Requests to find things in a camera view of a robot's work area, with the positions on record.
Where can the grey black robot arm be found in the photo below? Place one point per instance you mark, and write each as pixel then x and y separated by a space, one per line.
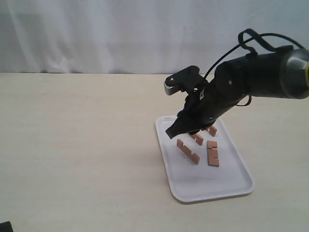
pixel 283 75

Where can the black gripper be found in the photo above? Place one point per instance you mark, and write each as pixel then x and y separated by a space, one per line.
pixel 199 113

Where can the black object bottom left corner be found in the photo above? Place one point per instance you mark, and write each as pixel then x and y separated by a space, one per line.
pixel 6 224

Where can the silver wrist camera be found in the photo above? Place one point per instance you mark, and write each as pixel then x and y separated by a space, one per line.
pixel 186 80

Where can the notched wooden piece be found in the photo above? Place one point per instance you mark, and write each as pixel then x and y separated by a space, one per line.
pixel 198 139
pixel 212 130
pixel 213 158
pixel 189 153

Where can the white plastic tray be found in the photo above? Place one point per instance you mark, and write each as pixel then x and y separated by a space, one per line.
pixel 191 183

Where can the white backdrop curtain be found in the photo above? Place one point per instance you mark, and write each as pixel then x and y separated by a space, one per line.
pixel 135 36

